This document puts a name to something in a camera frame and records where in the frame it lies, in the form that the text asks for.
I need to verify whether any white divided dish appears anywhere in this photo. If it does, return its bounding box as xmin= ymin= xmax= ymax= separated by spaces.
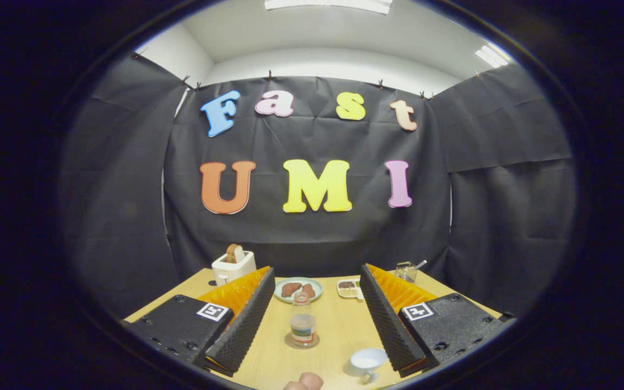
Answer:
xmin=337 ymin=279 xmax=365 ymax=300

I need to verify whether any white cup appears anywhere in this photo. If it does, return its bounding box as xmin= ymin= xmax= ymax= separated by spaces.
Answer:
xmin=344 ymin=348 xmax=388 ymax=384

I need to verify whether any long ceiling light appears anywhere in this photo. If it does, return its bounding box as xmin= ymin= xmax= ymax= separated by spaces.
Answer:
xmin=265 ymin=0 xmax=393 ymax=15

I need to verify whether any white toaster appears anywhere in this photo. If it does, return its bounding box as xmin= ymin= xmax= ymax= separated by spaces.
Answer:
xmin=212 ymin=250 xmax=257 ymax=286

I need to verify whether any wooden table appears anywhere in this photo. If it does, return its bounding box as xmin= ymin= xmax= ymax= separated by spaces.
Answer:
xmin=124 ymin=267 xmax=502 ymax=389

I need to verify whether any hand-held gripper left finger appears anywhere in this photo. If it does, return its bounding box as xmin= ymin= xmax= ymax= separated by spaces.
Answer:
xmin=126 ymin=265 xmax=276 ymax=377

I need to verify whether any light green plate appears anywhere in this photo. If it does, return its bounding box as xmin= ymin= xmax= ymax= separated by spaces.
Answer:
xmin=274 ymin=277 xmax=323 ymax=303

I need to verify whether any clear juice bottle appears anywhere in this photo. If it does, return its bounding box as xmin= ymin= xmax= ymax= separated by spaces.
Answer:
xmin=290 ymin=291 xmax=317 ymax=347

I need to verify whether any brown round coaster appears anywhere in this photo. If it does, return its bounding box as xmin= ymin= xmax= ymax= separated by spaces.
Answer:
xmin=284 ymin=331 xmax=321 ymax=349

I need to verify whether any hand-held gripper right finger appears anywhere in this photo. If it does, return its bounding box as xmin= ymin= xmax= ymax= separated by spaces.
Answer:
xmin=360 ymin=264 xmax=516 ymax=378

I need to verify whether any metal wire basket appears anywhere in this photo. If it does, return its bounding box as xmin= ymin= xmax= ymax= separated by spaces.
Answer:
xmin=395 ymin=261 xmax=418 ymax=283

